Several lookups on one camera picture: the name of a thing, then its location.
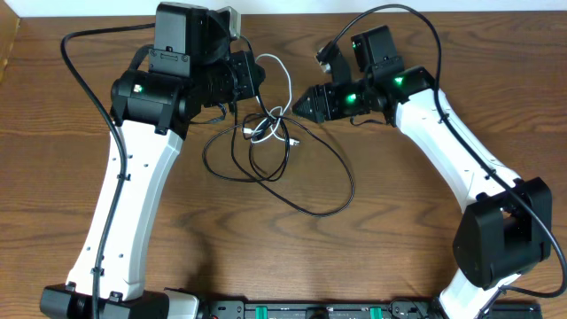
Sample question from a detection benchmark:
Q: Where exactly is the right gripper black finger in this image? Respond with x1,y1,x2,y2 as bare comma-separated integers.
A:
292,86,315,110
294,106,325,123

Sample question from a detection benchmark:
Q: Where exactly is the black USB cable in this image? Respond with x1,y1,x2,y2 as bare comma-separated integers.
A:
190,92,356,218

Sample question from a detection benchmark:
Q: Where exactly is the white USB cable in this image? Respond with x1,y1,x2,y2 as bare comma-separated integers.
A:
241,53,301,147

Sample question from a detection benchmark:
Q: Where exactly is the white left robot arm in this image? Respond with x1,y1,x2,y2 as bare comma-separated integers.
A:
40,2,265,318

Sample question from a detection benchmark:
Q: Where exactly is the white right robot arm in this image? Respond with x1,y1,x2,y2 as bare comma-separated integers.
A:
292,26,552,318

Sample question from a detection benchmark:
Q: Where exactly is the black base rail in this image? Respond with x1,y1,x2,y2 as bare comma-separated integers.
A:
198,297,544,319

